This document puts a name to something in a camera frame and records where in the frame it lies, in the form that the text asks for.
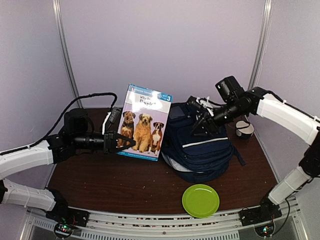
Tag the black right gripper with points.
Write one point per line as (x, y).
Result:
(208, 124)

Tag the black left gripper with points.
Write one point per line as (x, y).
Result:
(107, 146)

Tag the navy blue student backpack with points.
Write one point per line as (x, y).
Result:
(195, 159)

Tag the dog cover workbook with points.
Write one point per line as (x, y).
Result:
(144, 118)

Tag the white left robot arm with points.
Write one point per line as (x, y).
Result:
(77, 133)

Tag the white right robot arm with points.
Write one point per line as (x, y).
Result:
(266, 104)

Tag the white and black bowl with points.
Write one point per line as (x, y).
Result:
(244, 129)

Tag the green plastic plate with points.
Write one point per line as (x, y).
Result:
(200, 201)

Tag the front aluminium rail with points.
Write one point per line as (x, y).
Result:
(223, 225)

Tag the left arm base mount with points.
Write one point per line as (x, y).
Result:
(68, 222)

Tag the right aluminium frame post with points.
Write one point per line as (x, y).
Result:
(262, 43)

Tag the aluminium frame post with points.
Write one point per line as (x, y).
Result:
(63, 42)
(262, 43)

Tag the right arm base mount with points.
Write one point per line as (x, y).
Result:
(262, 219)

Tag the left aluminium frame post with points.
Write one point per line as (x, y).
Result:
(63, 42)

